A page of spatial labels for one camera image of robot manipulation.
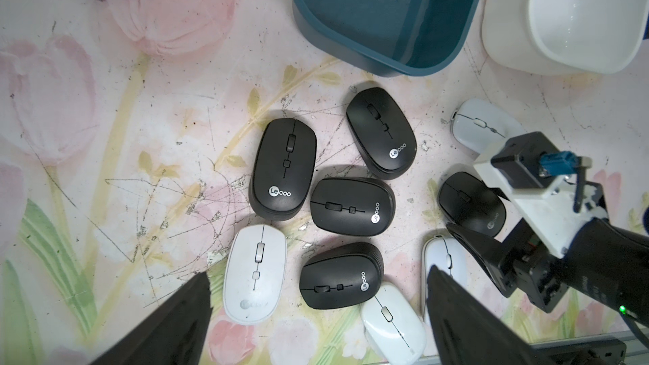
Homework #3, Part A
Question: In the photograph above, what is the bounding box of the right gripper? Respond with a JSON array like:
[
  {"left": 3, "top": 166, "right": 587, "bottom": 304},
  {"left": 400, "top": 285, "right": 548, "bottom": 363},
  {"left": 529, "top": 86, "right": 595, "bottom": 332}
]
[{"left": 446, "top": 219, "right": 568, "bottom": 314}]

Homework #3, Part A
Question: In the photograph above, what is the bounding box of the white storage box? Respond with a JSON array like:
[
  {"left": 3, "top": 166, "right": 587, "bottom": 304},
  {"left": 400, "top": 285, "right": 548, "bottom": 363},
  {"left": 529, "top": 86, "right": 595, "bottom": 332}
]
[{"left": 482, "top": 0, "right": 648, "bottom": 75}]

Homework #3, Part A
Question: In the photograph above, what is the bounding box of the teal storage box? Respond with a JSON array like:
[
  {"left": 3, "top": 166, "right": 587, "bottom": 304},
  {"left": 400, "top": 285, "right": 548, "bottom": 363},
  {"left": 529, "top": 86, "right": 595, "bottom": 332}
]
[{"left": 292, "top": 0, "right": 479, "bottom": 77}]

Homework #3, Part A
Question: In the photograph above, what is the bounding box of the black mouse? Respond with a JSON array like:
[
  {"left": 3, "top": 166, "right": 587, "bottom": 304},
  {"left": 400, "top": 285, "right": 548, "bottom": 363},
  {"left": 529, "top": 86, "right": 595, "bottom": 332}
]
[
  {"left": 346, "top": 87, "right": 417, "bottom": 180},
  {"left": 310, "top": 177, "right": 396, "bottom": 238},
  {"left": 299, "top": 242, "right": 385, "bottom": 310},
  {"left": 248, "top": 118, "right": 317, "bottom": 221},
  {"left": 438, "top": 172, "right": 507, "bottom": 238}
]

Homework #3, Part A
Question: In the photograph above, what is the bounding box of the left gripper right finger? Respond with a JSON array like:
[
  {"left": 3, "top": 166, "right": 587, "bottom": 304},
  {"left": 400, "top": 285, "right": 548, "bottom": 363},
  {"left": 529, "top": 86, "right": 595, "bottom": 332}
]
[{"left": 427, "top": 266, "right": 552, "bottom": 365}]

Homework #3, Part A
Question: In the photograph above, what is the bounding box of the white mouse bottom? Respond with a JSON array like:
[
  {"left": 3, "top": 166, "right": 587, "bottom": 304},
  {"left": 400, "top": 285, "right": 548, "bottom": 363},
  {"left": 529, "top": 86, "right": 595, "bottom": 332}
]
[{"left": 360, "top": 282, "right": 427, "bottom": 364}]

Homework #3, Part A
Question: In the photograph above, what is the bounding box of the white mouse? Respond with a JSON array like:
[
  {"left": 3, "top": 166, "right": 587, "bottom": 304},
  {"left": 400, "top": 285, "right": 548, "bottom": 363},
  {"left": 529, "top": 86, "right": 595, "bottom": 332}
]
[
  {"left": 223, "top": 225, "right": 287, "bottom": 325},
  {"left": 451, "top": 99, "right": 527, "bottom": 154},
  {"left": 421, "top": 233, "right": 468, "bottom": 321},
  {"left": 360, "top": 282, "right": 427, "bottom": 364}
]

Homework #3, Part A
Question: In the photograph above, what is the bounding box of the black mouse top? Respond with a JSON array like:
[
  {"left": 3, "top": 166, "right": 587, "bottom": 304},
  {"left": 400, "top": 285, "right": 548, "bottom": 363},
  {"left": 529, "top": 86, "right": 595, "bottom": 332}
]
[{"left": 346, "top": 87, "right": 417, "bottom": 180}]

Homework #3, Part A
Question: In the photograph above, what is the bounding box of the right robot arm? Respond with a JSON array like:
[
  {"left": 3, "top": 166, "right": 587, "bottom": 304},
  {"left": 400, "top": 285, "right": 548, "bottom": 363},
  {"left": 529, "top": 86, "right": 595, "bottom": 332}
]
[{"left": 446, "top": 219, "right": 648, "bottom": 345}]

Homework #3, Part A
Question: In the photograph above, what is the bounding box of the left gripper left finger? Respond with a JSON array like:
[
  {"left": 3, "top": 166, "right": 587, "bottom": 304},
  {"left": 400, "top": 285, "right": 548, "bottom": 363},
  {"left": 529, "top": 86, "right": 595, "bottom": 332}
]
[{"left": 94, "top": 272, "right": 212, "bottom": 364}]

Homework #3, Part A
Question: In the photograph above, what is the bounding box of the aluminium mounting rail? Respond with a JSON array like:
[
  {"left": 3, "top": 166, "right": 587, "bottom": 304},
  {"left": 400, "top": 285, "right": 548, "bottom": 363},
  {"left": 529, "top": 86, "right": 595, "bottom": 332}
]
[{"left": 417, "top": 331, "right": 648, "bottom": 364}]

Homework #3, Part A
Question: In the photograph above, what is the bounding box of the black mouse bottom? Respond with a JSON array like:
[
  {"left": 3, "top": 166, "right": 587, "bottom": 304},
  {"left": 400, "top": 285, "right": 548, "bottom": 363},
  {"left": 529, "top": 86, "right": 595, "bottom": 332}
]
[{"left": 299, "top": 242, "right": 385, "bottom": 310}]

